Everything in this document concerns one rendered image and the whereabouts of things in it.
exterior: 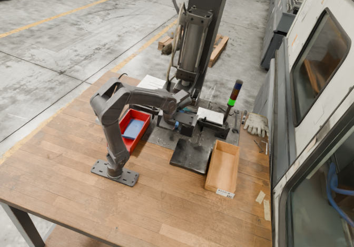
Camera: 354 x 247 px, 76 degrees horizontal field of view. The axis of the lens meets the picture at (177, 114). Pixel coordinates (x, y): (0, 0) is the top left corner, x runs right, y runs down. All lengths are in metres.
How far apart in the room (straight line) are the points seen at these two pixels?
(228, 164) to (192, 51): 0.56
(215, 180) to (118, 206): 0.43
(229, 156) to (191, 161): 0.21
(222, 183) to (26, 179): 0.81
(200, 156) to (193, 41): 0.53
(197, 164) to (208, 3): 0.69
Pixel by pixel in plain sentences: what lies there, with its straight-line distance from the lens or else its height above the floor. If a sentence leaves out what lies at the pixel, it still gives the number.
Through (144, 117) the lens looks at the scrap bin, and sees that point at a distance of 1.25.
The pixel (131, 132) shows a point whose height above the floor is 0.91.
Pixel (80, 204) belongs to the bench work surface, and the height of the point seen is 0.90.
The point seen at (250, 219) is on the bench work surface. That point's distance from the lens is 1.06.
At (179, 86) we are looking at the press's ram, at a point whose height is 1.18.
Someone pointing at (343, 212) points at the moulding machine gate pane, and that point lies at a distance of 0.79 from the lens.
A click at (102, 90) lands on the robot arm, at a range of 0.76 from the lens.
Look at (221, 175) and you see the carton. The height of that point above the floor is 0.91.
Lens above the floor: 1.77
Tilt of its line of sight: 40 degrees down
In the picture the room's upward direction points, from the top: 12 degrees clockwise
